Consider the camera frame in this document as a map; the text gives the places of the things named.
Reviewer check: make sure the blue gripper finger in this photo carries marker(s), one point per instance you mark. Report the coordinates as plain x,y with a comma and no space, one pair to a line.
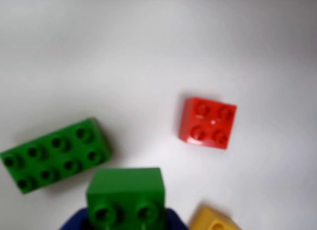
73,221
174,221

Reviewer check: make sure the green 2x2 toy block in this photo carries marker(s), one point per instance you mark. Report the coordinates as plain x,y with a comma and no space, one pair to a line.
125,190

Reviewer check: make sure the yellow 2x2 toy block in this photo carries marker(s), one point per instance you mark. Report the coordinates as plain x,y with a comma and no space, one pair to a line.
210,220

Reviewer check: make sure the green 2x4 toy block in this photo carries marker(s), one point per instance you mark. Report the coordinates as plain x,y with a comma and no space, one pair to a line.
57,153

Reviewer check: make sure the red 2x2 toy block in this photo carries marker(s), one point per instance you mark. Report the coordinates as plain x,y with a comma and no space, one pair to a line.
208,123

